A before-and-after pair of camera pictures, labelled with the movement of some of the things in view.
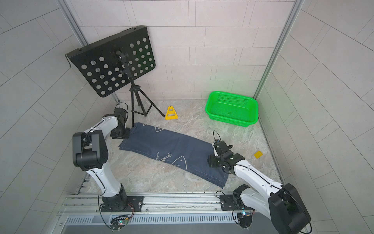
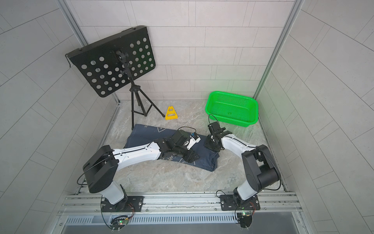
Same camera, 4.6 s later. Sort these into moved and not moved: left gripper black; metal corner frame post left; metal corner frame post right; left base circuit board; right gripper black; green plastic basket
Moved: left gripper black; right gripper black
Not moved: left base circuit board; metal corner frame post left; metal corner frame post right; green plastic basket
